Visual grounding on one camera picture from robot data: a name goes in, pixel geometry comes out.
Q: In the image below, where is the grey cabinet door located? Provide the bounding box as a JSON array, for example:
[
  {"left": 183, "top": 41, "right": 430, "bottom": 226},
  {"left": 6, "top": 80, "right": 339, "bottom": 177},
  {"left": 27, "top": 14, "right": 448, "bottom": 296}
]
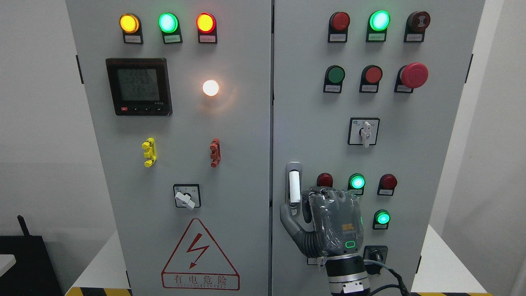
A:
[
  {"left": 271, "top": 0, "right": 485, "bottom": 296},
  {"left": 66, "top": 0, "right": 272, "bottom": 296}
]

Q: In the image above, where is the green indicator lamp top left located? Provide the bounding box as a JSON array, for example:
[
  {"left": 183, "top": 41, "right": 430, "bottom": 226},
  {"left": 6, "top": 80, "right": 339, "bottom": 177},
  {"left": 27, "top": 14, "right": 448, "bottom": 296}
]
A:
[{"left": 158, "top": 12, "right": 183, "bottom": 44}]

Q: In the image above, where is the silver door handle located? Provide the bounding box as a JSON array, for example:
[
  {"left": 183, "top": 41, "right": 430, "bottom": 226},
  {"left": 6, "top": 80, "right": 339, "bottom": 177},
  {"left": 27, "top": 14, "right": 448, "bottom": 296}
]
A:
[{"left": 285, "top": 161, "right": 302, "bottom": 217}]

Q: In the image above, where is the green lamp top right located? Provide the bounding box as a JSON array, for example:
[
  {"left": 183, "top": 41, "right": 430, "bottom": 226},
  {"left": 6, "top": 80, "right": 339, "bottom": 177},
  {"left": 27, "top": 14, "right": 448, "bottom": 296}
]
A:
[{"left": 366, "top": 10, "right": 390, "bottom": 42}]

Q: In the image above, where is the lower white rotary switch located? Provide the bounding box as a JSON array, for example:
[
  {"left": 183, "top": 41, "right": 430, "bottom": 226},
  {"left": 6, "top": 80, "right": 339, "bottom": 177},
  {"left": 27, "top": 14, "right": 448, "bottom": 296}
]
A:
[{"left": 307, "top": 257, "right": 323, "bottom": 267}]

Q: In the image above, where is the red push button upper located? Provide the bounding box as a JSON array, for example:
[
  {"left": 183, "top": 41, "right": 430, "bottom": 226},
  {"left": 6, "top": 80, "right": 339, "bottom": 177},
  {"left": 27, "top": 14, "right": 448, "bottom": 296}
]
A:
[{"left": 359, "top": 65, "right": 383, "bottom": 93}]

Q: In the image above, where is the black digital power meter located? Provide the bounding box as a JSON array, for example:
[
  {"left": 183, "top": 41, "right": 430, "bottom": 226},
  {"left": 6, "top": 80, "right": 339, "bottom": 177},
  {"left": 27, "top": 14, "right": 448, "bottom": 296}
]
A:
[{"left": 105, "top": 58, "right": 172, "bottom": 116}]

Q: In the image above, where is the yellow indicator lamp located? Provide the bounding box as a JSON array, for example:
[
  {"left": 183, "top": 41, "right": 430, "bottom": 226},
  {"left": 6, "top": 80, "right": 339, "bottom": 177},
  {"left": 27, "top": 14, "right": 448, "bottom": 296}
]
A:
[{"left": 120, "top": 13, "right": 143, "bottom": 44}]

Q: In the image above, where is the green lit lamp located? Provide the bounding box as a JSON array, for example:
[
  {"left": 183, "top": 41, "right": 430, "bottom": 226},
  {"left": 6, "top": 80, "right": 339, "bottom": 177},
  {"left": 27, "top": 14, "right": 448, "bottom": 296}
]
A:
[
  {"left": 347, "top": 173, "right": 366, "bottom": 196},
  {"left": 372, "top": 209, "right": 391, "bottom": 230}
]

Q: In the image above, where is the dark red lamp middle right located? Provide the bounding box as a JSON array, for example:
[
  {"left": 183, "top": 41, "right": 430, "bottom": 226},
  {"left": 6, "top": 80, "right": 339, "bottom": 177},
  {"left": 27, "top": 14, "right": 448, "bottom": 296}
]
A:
[{"left": 376, "top": 173, "right": 398, "bottom": 196}]

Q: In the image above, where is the red emergency stop button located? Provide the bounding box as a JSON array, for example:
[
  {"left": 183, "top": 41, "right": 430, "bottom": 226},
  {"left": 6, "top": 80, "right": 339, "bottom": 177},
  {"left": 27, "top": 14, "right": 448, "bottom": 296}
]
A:
[{"left": 393, "top": 62, "right": 429, "bottom": 94}]

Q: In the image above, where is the white platform with hazard stripes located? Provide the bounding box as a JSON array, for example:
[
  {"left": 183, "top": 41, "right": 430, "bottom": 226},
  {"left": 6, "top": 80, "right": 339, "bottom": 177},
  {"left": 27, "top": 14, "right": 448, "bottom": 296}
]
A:
[{"left": 66, "top": 226, "right": 489, "bottom": 296}]

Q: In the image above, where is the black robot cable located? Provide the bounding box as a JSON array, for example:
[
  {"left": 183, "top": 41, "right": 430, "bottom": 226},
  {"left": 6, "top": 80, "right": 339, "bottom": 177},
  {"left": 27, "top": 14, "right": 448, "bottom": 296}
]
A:
[{"left": 364, "top": 259, "right": 411, "bottom": 296}]

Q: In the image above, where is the red terminal connector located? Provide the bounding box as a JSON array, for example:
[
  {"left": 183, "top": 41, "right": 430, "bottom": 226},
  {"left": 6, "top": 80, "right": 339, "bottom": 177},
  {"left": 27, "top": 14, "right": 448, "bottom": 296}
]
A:
[{"left": 209, "top": 138, "right": 221, "bottom": 168}]

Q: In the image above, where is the left white rotary switch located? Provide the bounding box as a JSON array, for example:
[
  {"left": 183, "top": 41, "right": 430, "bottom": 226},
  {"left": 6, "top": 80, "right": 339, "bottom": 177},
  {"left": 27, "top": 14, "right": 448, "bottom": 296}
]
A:
[{"left": 173, "top": 184, "right": 201, "bottom": 210}]

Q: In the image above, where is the black knob selector switch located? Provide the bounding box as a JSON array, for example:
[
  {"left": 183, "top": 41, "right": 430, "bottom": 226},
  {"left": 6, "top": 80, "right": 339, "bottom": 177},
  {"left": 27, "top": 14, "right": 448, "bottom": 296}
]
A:
[{"left": 363, "top": 245, "right": 388, "bottom": 275}]

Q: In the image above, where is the white lit indicator lamp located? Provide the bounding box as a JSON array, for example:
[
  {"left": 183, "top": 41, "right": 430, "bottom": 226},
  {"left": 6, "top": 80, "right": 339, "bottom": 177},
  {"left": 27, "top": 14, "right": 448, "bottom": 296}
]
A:
[{"left": 202, "top": 79, "right": 220, "bottom": 96}]

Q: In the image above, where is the green push button upper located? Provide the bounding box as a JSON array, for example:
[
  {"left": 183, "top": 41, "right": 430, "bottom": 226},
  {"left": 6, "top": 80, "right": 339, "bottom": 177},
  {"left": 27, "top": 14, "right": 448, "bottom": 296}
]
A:
[{"left": 323, "top": 65, "right": 345, "bottom": 93}]

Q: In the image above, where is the upper right white rotary switch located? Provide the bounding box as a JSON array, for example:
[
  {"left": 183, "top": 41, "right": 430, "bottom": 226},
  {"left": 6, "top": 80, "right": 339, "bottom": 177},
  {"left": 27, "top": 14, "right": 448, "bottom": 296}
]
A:
[{"left": 347, "top": 118, "right": 380, "bottom": 148}]

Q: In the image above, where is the red lamp top right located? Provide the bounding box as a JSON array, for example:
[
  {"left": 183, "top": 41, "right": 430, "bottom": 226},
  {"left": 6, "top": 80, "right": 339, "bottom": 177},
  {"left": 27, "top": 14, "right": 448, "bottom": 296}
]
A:
[{"left": 328, "top": 12, "right": 350, "bottom": 43}]

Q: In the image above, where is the red electric hazard sign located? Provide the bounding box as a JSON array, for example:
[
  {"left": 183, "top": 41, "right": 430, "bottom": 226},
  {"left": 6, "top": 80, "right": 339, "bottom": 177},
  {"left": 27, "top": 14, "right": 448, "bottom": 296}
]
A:
[{"left": 161, "top": 218, "right": 240, "bottom": 291}]

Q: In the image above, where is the right grey cabinet door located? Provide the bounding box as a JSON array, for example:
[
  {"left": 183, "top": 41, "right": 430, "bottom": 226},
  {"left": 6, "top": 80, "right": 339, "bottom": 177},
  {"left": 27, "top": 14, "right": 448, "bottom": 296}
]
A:
[{"left": 271, "top": 0, "right": 485, "bottom": 296}]

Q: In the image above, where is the green lit lamp lower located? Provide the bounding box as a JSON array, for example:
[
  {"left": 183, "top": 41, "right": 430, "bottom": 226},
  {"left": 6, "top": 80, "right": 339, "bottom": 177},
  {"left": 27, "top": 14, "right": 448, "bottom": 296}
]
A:
[{"left": 372, "top": 209, "right": 391, "bottom": 230}]

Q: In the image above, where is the left grey cabinet door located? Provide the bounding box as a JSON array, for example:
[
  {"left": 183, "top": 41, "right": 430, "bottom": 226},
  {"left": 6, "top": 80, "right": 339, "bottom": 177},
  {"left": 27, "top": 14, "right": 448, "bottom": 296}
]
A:
[{"left": 66, "top": 0, "right": 272, "bottom": 296}]

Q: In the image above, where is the red lit indicator lamp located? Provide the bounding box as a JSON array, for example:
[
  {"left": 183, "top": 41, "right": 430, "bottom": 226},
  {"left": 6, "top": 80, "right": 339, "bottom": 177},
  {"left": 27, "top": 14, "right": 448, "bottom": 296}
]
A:
[{"left": 196, "top": 12, "right": 217, "bottom": 44}]

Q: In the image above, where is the yellow terminal connector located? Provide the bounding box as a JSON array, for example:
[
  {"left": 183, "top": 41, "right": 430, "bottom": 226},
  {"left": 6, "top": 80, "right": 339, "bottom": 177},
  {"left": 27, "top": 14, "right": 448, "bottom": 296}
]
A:
[{"left": 141, "top": 137, "right": 157, "bottom": 167}]

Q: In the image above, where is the white rotary switch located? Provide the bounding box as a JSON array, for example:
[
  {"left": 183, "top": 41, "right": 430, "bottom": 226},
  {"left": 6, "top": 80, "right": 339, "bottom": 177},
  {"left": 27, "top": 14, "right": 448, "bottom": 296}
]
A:
[
  {"left": 307, "top": 257, "right": 323, "bottom": 267},
  {"left": 347, "top": 118, "right": 380, "bottom": 148},
  {"left": 173, "top": 184, "right": 201, "bottom": 210}
]

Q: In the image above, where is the green lit lamp middle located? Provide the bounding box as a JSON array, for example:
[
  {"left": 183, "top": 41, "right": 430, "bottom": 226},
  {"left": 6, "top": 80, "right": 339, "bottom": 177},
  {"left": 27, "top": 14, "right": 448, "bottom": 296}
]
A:
[{"left": 347, "top": 173, "right": 366, "bottom": 196}]

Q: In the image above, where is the dark red lamp middle left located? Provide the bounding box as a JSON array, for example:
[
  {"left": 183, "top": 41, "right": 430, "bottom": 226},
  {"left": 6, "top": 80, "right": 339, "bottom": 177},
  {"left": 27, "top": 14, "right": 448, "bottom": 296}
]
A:
[{"left": 317, "top": 173, "right": 334, "bottom": 187}]

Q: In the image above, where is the dark red buzzer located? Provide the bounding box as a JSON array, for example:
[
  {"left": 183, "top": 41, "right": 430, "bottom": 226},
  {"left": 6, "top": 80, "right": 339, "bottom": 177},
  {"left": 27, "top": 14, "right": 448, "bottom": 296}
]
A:
[{"left": 404, "top": 11, "right": 431, "bottom": 43}]

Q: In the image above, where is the dark red lamp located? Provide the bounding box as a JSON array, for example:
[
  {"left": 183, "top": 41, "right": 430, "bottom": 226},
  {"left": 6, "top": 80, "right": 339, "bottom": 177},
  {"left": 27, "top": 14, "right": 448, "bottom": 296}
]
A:
[
  {"left": 376, "top": 173, "right": 398, "bottom": 196},
  {"left": 317, "top": 173, "right": 334, "bottom": 187}
]

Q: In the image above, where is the black box with antenna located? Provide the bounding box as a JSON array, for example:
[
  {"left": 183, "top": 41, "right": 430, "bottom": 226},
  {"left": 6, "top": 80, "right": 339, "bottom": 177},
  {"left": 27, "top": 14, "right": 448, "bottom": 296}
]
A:
[{"left": 0, "top": 215, "right": 54, "bottom": 296}]

